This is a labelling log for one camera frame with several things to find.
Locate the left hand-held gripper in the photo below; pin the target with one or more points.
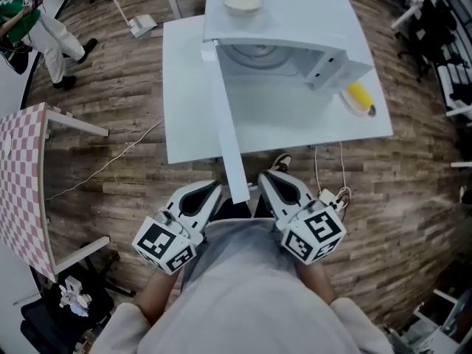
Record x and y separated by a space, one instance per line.
158 240

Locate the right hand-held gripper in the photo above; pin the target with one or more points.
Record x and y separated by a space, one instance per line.
317 234

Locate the white microwave door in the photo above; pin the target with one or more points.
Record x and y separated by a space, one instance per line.
232 142

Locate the person's left forearm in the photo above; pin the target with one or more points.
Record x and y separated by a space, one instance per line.
158 297

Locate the person's right forearm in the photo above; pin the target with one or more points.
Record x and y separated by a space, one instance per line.
317 282

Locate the glass microwave turntable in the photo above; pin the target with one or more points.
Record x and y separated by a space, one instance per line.
258 55

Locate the white microwave oven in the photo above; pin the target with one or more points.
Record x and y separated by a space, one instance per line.
295 13

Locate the person's black trousers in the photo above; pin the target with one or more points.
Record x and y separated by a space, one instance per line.
225 210

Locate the person's right shoe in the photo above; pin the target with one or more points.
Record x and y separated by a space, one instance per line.
282 162

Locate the white power strip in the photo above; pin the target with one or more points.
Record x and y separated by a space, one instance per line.
328 197

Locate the person's light shirt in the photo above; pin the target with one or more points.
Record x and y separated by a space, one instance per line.
239 301

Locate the white plate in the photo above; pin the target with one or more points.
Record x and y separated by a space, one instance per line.
354 108

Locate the yellow corn cob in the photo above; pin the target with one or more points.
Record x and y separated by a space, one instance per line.
359 94

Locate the white gripper device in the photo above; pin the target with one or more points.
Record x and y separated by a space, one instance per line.
75 297

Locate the pink checkered table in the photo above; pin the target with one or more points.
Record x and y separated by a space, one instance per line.
18 168

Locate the white metal rack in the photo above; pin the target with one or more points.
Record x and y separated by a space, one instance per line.
461 111

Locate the white round disc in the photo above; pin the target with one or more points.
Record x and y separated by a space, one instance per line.
5 144

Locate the white round bowl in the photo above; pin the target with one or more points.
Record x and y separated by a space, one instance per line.
242 0

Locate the black office chair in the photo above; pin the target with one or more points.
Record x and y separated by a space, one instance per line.
435 20

